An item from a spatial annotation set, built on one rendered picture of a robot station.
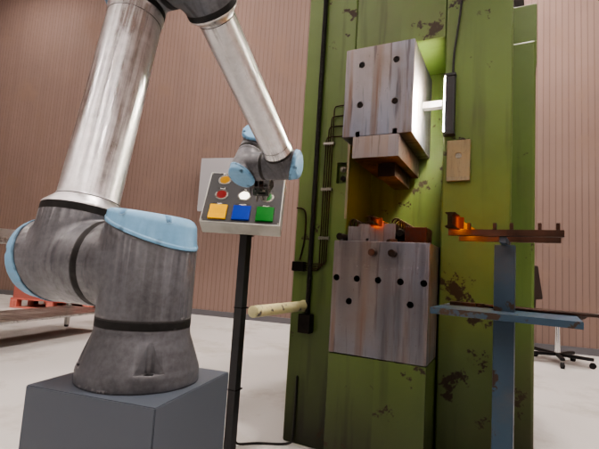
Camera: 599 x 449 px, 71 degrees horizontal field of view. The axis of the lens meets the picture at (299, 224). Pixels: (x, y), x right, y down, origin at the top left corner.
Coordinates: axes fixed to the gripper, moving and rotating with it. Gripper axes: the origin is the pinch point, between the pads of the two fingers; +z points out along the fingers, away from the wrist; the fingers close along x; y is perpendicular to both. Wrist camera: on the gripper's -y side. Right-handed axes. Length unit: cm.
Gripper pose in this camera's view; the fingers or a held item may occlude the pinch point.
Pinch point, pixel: (263, 196)
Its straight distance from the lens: 169.3
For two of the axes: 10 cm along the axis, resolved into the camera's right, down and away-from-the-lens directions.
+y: -0.7, 8.1, -5.9
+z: -0.1, 5.9, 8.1
